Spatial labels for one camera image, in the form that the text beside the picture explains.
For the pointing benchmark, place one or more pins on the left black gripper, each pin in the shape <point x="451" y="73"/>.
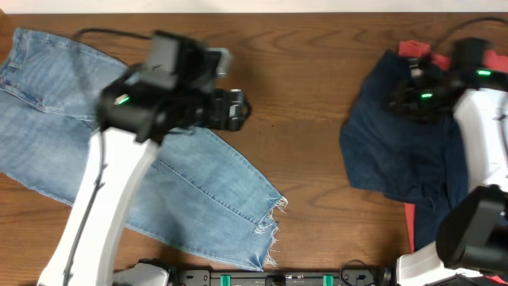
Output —
<point x="235" y="110"/>

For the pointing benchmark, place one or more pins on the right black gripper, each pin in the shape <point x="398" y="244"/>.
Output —
<point x="400" y="105"/>

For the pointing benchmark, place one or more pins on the dark navy shorts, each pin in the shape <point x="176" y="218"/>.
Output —
<point x="420" y="164"/>

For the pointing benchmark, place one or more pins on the light blue jeans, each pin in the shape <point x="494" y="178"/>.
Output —
<point x="200" y="195"/>

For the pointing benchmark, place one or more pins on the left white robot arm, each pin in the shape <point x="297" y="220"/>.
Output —
<point x="133" y="118"/>

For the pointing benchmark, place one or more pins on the red t-shirt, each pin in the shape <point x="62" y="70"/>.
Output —
<point x="416" y="49"/>

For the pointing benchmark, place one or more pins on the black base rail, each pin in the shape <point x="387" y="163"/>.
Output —
<point x="254" y="278"/>

